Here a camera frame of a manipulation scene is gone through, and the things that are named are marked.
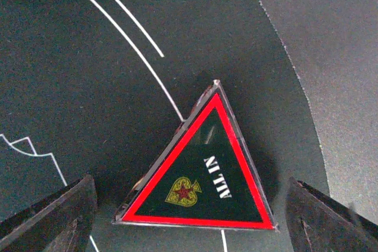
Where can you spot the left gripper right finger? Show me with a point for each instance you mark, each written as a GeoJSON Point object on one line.
{"type": "Point", "coordinates": [317, 222]}

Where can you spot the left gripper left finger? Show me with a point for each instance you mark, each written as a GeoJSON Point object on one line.
{"type": "Point", "coordinates": [60, 222]}

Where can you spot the red triangular dealer marker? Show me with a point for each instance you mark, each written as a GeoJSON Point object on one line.
{"type": "Point", "coordinates": [204, 178]}

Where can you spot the round black poker mat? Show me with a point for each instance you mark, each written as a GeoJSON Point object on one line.
{"type": "Point", "coordinates": [99, 87]}

